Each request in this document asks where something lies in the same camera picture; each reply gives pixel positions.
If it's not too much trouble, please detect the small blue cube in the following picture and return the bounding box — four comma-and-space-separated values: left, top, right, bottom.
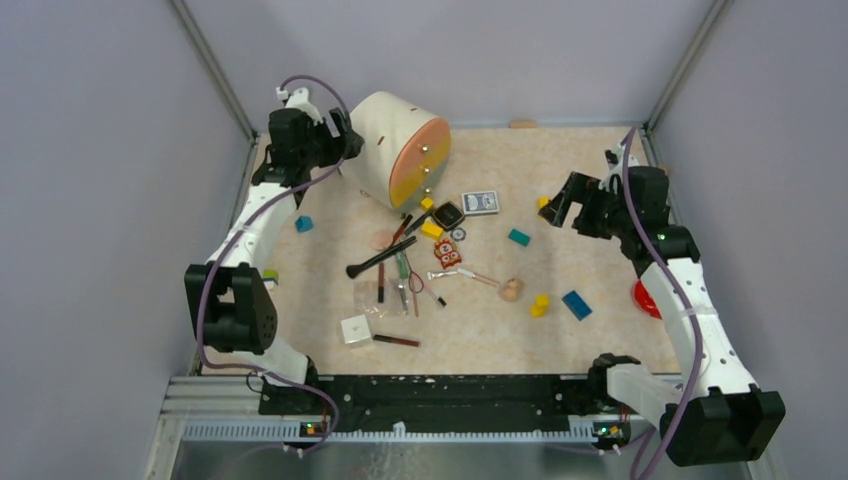
295, 215, 314, 233

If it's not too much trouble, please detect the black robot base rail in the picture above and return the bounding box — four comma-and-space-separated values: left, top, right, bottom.
258, 374, 635, 434

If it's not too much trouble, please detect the black eyeliner pen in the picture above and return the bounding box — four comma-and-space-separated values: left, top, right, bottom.
404, 209, 433, 236

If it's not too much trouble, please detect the black square compact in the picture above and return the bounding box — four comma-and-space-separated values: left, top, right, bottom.
431, 201, 465, 231

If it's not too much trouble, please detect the clear plastic wrapper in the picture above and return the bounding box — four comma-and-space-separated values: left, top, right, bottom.
353, 278, 413, 319

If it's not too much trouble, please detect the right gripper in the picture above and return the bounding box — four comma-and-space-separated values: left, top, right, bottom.
539, 171, 634, 240

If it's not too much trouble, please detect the pink makeup sponge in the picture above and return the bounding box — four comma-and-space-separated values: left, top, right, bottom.
370, 230, 394, 251

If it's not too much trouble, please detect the potato shaped toy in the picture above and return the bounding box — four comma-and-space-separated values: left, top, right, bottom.
498, 278, 524, 303

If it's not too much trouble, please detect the red plastic horseshoe toy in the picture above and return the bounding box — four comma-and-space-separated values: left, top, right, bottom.
631, 280, 662, 320

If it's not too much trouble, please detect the brown lip gloss tube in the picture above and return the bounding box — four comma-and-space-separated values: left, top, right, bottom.
377, 262, 385, 304

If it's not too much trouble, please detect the white cosmetic box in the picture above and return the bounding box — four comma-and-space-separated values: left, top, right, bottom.
340, 314, 373, 348

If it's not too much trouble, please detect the thin pink makeup pencil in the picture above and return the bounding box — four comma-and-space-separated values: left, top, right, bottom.
419, 279, 447, 308

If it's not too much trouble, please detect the yellow cube block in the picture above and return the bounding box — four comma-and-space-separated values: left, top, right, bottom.
420, 221, 444, 241

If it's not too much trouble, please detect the teal block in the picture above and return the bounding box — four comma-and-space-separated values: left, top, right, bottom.
508, 229, 531, 247

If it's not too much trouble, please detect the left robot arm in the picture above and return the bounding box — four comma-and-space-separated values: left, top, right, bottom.
184, 87, 363, 414

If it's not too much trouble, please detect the green tube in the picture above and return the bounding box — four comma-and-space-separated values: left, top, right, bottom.
395, 253, 410, 280

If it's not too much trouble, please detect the silver small tube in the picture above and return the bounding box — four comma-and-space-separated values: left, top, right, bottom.
426, 269, 458, 281

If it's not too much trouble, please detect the black wire loop tool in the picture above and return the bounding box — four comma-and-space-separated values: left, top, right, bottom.
403, 254, 424, 294

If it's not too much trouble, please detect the blue playing card box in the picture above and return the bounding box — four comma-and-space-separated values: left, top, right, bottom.
461, 190, 500, 217

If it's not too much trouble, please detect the white round drawer organizer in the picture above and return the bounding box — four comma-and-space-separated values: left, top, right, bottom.
341, 91, 452, 213

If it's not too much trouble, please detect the black makeup brush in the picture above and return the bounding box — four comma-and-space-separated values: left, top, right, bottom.
345, 236, 418, 279

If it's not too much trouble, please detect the green blue white block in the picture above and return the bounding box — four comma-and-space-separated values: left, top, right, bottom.
262, 269, 279, 291

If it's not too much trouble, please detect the blue lego brick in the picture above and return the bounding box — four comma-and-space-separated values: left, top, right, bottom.
562, 290, 593, 321

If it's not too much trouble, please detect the dark red lipstick tube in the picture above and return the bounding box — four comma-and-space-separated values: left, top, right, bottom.
372, 334, 421, 348

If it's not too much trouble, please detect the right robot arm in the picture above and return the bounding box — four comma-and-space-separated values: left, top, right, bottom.
538, 147, 786, 467

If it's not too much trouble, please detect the wooden block on ledge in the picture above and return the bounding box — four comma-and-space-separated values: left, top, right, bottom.
509, 119, 538, 129

